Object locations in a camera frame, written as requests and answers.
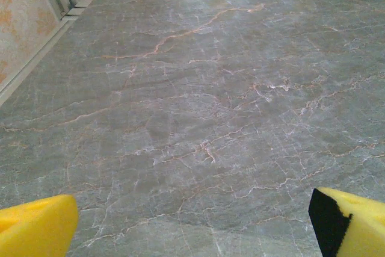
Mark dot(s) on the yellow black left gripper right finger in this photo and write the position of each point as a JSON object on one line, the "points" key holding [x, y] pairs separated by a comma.
{"points": [[361, 230]]}

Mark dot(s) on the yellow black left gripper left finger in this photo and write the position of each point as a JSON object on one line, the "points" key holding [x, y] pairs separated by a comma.
{"points": [[39, 227]]}

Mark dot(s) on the aluminium frame floor rail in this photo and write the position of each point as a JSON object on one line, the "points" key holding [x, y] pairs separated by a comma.
{"points": [[36, 58]]}

